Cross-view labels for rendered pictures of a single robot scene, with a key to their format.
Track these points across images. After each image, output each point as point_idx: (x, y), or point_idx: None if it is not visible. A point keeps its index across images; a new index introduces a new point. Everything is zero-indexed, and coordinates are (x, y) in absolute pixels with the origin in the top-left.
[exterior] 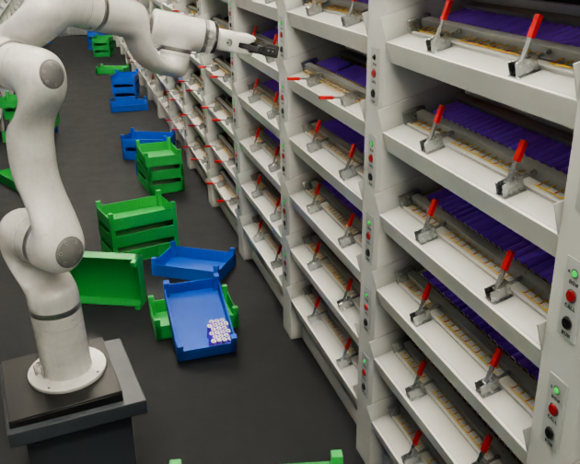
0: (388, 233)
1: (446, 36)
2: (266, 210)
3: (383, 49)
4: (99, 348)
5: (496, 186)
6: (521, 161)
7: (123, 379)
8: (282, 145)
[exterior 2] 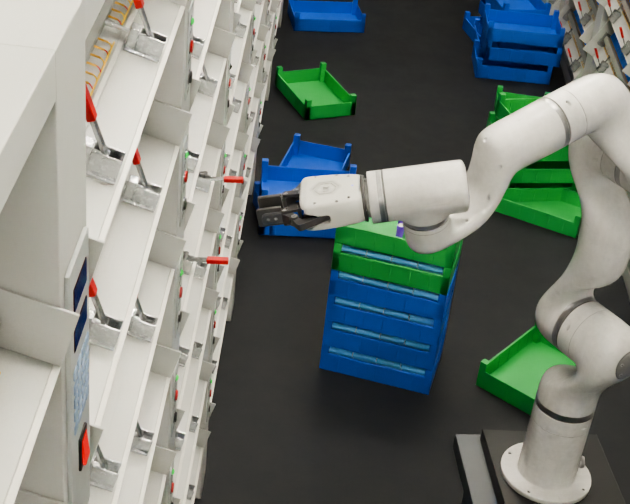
0: None
1: None
2: None
3: (231, 47)
4: (509, 493)
5: (245, 31)
6: None
7: (478, 467)
8: (170, 478)
